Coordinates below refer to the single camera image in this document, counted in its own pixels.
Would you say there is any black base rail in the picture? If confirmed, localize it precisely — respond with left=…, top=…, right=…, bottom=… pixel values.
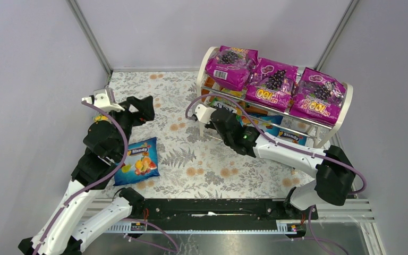
left=104, top=198, right=335, bottom=235

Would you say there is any blue Slendy candy bag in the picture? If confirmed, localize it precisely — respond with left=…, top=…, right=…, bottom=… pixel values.
left=278, top=129, right=307, bottom=146
left=114, top=137, right=160, bottom=186
left=249, top=113, right=283, bottom=137

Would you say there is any green yellow candy bag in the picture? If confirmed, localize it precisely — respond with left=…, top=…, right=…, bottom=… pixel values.
left=93, top=114, right=111, bottom=123

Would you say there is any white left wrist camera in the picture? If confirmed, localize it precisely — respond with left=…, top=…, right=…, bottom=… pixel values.
left=81, top=87, right=125, bottom=113

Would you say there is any white metal shelf rack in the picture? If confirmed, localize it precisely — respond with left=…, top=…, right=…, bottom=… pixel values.
left=195, top=46, right=353, bottom=148

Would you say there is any green Fox's candy bag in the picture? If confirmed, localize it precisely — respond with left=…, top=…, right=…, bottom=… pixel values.
left=210, top=88, right=246, bottom=116

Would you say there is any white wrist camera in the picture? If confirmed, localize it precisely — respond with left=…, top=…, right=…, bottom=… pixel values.
left=81, top=87, right=125, bottom=113
left=193, top=104, right=216, bottom=124

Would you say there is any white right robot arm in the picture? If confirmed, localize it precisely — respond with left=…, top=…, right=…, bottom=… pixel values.
left=195, top=106, right=355, bottom=211

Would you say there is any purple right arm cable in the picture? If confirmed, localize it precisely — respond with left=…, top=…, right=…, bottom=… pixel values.
left=185, top=93, right=368, bottom=255

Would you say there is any purple grape candy bag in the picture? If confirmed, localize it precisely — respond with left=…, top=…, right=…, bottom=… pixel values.
left=205, top=45, right=258, bottom=91
left=245, top=57, right=299, bottom=112
left=290, top=67, right=346, bottom=126

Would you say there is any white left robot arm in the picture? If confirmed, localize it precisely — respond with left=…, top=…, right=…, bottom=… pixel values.
left=18, top=93, right=155, bottom=254

